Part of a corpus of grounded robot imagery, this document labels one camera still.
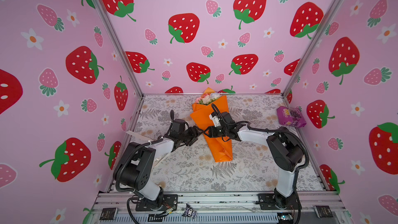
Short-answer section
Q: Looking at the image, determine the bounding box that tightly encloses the orange wrapping paper sheet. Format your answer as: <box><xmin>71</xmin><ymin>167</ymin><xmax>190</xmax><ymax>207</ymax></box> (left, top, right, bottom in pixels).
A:
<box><xmin>190</xmin><ymin>96</ymin><xmax>233</xmax><ymax>162</ymax></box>

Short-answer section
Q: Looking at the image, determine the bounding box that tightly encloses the white blue fake rose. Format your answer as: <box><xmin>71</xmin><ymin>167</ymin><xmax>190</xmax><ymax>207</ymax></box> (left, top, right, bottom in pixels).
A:
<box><xmin>210</xmin><ymin>92</ymin><xmax>221</xmax><ymax>103</ymax></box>

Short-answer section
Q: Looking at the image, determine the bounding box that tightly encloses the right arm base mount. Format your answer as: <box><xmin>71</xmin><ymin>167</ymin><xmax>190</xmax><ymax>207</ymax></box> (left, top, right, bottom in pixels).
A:
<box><xmin>256</xmin><ymin>192</ymin><xmax>302</xmax><ymax>211</ymax></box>

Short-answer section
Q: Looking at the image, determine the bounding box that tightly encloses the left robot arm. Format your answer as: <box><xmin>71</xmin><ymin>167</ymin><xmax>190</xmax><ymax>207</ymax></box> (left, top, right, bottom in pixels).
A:
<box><xmin>113</xmin><ymin>111</ymin><xmax>204</xmax><ymax>205</ymax></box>

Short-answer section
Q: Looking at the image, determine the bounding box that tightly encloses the clear ribbon strip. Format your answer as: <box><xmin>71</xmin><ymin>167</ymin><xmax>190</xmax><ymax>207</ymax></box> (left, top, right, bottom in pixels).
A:
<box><xmin>126</xmin><ymin>131</ymin><xmax>171</xmax><ymax>168</ymax></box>

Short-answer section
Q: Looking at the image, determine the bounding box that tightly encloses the small black box right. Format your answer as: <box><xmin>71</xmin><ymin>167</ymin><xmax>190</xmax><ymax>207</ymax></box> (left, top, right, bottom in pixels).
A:
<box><xmin>314</xmin><ymin>205</ymin><xmax>333</xmax><ymax>218</ymax></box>

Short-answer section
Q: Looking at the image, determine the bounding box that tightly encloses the small black box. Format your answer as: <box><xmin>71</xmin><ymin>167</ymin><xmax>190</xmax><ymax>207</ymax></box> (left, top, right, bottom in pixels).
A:
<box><xmin>314</xmin><ymin>205</ymin><xmax>333</xmax><ymax>218</ymax></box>
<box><xmin>99</xmin><ymin>207</ymin><xmax>118</xmax><ymax>221</ymax></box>

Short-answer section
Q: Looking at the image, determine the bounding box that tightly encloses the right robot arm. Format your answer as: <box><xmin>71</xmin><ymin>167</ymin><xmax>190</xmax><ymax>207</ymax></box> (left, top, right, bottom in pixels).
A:
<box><xmin>205</xmin><ymin>104</ymin><xmax>309</xmax><ymax>211</ymax></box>

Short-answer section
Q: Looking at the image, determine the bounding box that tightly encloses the aluminium corner post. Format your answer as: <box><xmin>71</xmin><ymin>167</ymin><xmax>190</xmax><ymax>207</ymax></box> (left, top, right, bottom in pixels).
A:
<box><xmin>92</xmin><ymin>0</ymin><xmax>144</xmax><ymax>99</ymax></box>
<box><xmin>282</xmin><ymin>0</ymin><xmax>344</xmax><ymax>100</ymax></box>

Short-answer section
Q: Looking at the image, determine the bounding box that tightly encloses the aluminium corner post left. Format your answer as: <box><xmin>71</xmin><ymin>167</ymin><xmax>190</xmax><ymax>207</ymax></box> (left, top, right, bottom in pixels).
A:
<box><xmin>92</xmin><ymin>0</ymin><xmax>144</xmax><ymax>99</ymax></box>

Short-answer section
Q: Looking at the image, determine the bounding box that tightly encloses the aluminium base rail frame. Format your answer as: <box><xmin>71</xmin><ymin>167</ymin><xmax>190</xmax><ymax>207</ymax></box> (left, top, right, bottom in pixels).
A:
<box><xmin>88</xmin><ymin>191</ymin><xmax>353</xmax><ymax>224</ymax></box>

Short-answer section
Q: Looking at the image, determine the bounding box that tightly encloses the small black box left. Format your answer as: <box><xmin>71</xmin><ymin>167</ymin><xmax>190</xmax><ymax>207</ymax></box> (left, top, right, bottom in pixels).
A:
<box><xmin>99</xmin><ymin>207</ymin><xmax>118</xmax><ymax>221</ymax></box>

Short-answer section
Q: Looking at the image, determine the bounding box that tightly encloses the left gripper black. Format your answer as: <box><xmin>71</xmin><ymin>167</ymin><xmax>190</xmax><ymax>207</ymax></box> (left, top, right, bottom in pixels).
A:
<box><xmin>178</xmin><ymin>125</ymin><xmax>203</xmax><ymax>145</ymax></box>

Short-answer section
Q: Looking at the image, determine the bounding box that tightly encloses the purple snack bag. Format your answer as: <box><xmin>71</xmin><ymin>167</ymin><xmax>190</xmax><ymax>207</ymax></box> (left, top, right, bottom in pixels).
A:
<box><xmin>277</xmin><ymin>106</ymin><xmax>306</xmax><ymax>128</ymax></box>

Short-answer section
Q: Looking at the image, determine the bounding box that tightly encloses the aluminium corner post right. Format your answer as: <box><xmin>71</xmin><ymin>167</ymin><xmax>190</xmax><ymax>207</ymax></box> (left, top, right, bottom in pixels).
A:
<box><xmin>282</xmin><ymin>0</ymin><xmax>344</xmax><ymax>100</ymax></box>

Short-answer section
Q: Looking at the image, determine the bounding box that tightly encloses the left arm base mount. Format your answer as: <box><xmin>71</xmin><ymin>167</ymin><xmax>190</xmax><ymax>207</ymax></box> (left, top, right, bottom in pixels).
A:
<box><xmin>135</xmin><ymin>194</ymin><xmax>178</xmax><ymax>212</ymax></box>

